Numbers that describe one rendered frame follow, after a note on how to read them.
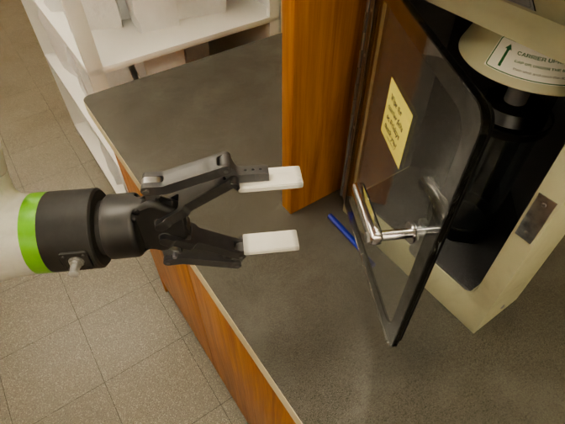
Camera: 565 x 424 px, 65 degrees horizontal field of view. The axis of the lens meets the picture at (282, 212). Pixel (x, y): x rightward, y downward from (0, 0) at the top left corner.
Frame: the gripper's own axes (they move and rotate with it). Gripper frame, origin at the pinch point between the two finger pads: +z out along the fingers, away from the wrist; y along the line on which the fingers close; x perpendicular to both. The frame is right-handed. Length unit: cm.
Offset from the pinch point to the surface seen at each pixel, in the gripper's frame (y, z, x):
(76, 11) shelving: -11, -43, 86
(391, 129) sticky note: 6.6, 13.8, 5.8
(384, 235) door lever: 1.2, 10.6, -5.8
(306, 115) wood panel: -3.3, 6.9, 23.4
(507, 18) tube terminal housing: 19.5, 23.0, 5.5
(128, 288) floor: -120, -55, 73
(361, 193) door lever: 1.4, 9.6, 0.6
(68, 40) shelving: -28, -54, 105
